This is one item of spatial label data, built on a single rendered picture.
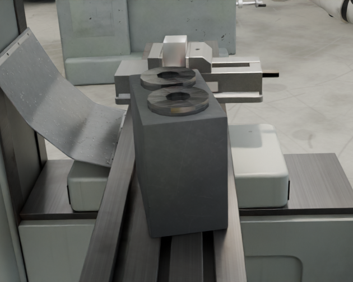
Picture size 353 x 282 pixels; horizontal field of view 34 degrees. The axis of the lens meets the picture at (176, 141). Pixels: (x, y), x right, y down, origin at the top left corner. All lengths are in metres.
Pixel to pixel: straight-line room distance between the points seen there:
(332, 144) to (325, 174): 1.86
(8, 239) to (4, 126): 0.26
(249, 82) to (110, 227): 0.58
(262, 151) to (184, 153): 0.58
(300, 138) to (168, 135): 2.61
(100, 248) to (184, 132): 0.21
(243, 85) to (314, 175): 0.30
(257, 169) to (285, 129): 2.20
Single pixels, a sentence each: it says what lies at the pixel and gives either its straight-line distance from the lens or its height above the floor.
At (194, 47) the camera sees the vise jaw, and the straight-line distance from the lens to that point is 1.40.
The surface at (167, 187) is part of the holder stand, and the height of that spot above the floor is 1.01.
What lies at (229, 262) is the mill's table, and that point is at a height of 0.93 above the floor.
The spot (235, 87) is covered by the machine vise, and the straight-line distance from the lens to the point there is 1.35.
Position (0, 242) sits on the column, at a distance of 1.36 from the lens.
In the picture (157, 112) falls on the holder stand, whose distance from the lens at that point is 0.81.
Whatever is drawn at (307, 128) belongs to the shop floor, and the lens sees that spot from 3.50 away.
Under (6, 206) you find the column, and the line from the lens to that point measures 1.34.
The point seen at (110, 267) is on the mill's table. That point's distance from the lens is 0.83.
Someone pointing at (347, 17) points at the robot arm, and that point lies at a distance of 1.05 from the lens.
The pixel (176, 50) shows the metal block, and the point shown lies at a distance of 1.36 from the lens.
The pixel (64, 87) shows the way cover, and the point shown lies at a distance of 1.48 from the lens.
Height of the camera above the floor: 1.43
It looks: 25 degrees down
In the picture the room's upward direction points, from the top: 3 degrees counter-clockwise
